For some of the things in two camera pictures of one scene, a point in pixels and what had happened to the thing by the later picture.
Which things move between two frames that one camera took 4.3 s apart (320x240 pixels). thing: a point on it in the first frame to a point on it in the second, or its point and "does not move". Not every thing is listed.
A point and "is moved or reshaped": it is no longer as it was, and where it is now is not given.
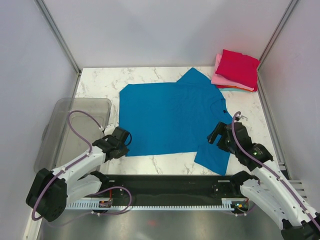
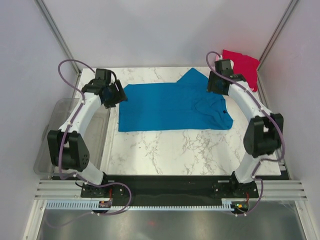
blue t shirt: (176, 118) is moved or reshaped
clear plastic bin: (59, 145) does not move
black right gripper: (218, 130) to (210, 85)
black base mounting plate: (173, 188) does not move
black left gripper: (123, 152) to (120, 95)
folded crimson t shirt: (240, 67) does not move
